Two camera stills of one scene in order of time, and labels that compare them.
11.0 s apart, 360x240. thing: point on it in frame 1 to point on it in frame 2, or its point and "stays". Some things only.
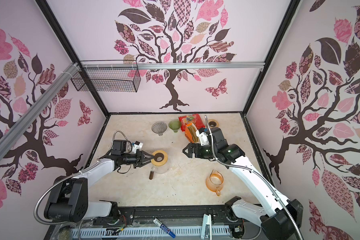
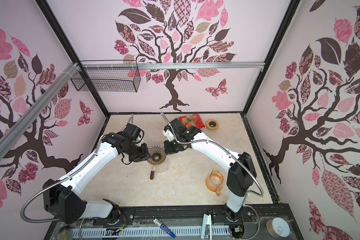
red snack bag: (186, 120) stays
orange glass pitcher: (214, 182) stays
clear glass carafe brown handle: (162, 169) stays
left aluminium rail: (42, 99) stays
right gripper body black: (203, 152) to (173, 147)
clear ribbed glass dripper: (159, 127) to (156, 155)
